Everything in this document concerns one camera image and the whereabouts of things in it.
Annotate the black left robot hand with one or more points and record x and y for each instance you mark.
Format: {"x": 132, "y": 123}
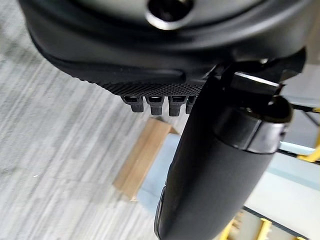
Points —
{"x": 160, "y": 57}

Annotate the brown cardboard box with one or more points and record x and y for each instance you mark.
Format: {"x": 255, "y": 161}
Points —
{"x": 142, "y": 157}

